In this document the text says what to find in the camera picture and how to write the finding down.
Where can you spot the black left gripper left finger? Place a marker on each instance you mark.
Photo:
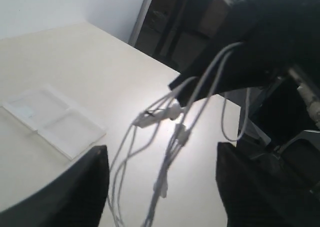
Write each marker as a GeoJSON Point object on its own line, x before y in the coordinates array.
{"type": "Point", "coordinates": [76, 198]}

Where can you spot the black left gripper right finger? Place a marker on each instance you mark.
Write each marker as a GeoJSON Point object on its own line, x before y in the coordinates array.
{"type": "Point", "coordinates": [253, 197]}

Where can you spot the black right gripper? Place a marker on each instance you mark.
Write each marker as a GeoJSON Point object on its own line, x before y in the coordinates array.
{"type": "Point", "coordinates": [274, 36]}

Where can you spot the dark background shelving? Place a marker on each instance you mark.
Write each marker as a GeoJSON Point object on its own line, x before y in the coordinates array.
{"type": "Point", "coordinates": [174, 32]}

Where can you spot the clear plastic open case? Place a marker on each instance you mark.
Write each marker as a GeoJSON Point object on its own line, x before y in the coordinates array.
{"type": "Point", "coordinates": [59, 120]}

